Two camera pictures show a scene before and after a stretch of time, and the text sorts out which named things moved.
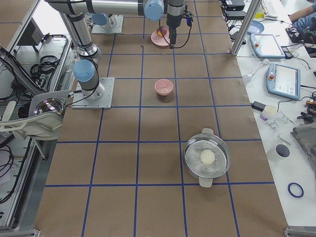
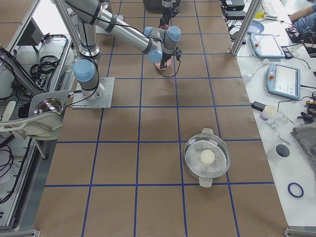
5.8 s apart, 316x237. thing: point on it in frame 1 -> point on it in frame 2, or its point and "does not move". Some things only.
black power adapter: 258,106 does not move
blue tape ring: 291,191 does not move
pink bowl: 164,87 -> 158,64
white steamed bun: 207,156 does not move
